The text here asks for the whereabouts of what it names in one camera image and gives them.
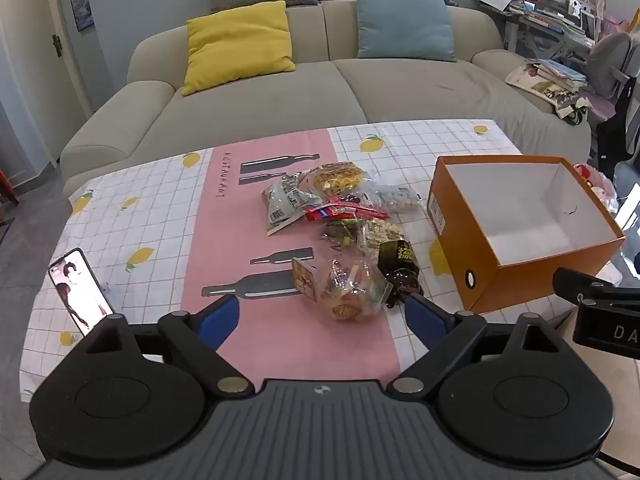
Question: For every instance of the grey office chair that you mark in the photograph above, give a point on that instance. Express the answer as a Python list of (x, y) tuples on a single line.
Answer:
[(607, 60)]

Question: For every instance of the clear packet of white candies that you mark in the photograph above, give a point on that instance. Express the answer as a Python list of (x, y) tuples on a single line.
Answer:
[(397, 199)]

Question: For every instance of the cluttered desk with books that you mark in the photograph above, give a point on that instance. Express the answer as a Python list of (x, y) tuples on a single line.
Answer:
[(550, 10)]

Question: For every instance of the light blue pillow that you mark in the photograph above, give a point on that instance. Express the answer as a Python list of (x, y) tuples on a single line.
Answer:
[(400, 20)]

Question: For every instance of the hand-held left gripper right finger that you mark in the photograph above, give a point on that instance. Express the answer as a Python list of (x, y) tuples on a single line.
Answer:
[(422, 317)]

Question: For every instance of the beige sofa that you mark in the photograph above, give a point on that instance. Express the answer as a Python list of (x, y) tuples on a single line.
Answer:
[(300, 90)]

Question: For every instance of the yellow pillow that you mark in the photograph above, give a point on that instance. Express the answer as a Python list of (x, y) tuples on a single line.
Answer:
[(235, 45)]

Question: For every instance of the red and white bag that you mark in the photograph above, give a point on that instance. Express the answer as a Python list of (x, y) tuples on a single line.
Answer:
[(595, 182)]

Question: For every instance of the white desk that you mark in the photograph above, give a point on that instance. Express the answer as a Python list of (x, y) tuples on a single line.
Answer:
[(515, 35)]

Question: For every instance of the small orange snack packet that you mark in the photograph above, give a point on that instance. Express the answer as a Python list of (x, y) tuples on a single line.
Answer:
[(304, 280)]

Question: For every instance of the clear nut packet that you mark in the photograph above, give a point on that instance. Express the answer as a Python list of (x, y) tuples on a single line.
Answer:
[(382, 234)]

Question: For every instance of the orange cardboard box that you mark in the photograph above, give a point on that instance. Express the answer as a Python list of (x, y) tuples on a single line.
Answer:
[(460, 240)]

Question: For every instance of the clear yellow waffle packet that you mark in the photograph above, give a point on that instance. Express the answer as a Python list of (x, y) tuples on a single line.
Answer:
[(337, 177)]

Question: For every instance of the clear bag of mixed candies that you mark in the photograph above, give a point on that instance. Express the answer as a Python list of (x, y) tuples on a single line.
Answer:
[(352, 290)]

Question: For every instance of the dark brown snack pouch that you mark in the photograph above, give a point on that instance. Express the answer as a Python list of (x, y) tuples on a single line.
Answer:
[(405, 285)]

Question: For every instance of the red stool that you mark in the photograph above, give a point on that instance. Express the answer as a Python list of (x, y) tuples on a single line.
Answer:
[(7, 187)]

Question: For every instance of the white and blue chip bag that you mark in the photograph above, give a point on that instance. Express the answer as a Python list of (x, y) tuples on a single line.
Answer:
[(282, 202)]

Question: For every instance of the red labelled snack packet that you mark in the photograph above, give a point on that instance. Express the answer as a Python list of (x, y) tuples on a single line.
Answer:
[(325, 211)]

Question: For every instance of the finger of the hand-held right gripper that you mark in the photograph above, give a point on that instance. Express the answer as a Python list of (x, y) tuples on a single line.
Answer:
[(575, 282)]

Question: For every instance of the stack of magazines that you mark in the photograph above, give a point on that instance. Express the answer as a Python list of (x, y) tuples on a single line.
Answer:
[(540, 85), (562, 71)]

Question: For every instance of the lemon print tablecloth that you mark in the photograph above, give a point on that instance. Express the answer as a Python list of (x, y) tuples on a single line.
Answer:
[(150, 200)]

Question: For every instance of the smartphone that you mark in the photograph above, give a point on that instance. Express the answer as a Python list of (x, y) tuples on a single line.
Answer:
[(80, 290)]

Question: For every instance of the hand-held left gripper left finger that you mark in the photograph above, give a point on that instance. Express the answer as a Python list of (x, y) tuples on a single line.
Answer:
[(220, 317)]

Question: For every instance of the dark snack packet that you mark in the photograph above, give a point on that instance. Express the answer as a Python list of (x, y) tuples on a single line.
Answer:
[(397, 255)]

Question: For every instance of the green snack packet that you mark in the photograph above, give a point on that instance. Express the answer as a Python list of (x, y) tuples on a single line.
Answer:
[(342, 230)]

